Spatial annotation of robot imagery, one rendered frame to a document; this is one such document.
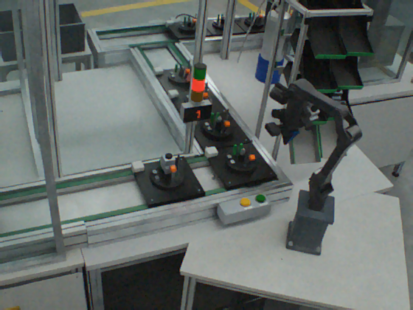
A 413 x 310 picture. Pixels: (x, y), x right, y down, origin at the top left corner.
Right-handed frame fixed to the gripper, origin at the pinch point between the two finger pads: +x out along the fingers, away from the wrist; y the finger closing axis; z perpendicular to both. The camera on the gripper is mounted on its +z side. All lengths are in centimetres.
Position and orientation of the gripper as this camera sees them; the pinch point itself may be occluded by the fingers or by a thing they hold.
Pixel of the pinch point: (286, 136)
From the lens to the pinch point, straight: 187.0
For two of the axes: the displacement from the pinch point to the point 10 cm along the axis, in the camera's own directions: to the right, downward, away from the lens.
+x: -1.1, 7.8, 6.2
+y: -9.1, 1.7, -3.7
